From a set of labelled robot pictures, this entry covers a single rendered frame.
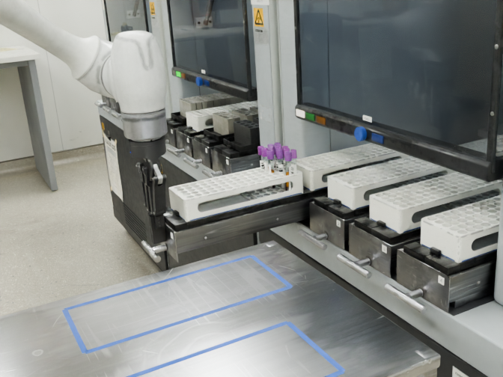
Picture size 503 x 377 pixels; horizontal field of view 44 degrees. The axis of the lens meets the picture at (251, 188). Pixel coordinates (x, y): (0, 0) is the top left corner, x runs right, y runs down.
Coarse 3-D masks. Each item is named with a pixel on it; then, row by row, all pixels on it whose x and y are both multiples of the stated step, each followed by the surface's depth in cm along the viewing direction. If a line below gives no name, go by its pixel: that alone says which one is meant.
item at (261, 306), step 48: (144, 288) 105; (192, 288) 104; (240, 288) 103; (288, 288) 102; (336, 288) 101; (0, 336) 94; (48, 336) 93; (96, 336) 92; (144, 336) 91; (192, 336) 90; (240, 336) 89; (288, 336) 89; (336, 336) 88; (384, 336) 87
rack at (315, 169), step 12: (372, 144) 162; (312, 156) 155; (324, 156) 154; (336, 156) 154; (348, 156) 153; (360, 156) 152; (372, 156) 151; (384, 156) 153; (396, 156) 162; (408, 156) 157; (300, 168) 148; (312, 168) 147; (324, 168) 146; (336, 168) 147; (348, 168) 161; (312, 180) 145; (324, 180) 154
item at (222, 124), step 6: (216, 114) 199; (222, 114) 199; (216, 120) 199; (222, 120) 195; (228, 120) 192; (216, 126) 200; (222, 126) 196; (228, 126) 193; (222, 132) 197; (228, 132) 193
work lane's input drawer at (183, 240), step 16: (304, 192) 145; (320, 192) 146; (256, 208) 139; (272, 208) 140; (288, 208) 142; (304, 208) 144; (176, 224) 131; (192, 224) 133; (208, 224) 133; (224, 224) 135; (240, 224) 137; (256, 224) 139; (272, 224) 141; (176, 240) 131; (192, 240) 132; (208, 240) 134; (224, 240) 136; (176, 256) 132
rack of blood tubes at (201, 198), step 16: (224, 176) 144; (240, 176) 144; (256, 176) 144; (272, 176) 142; (288, 176) 142; (176, 192) 136; (192, 192) 136; (208, 192) 135; (224, 192) 135; (240, 192) 137; (256, 192) 143; (272, 192) 143; (288, 192) 143; (176, 208) 137; (192, 208) 132; (208, 208) 141; (224, 208) 136
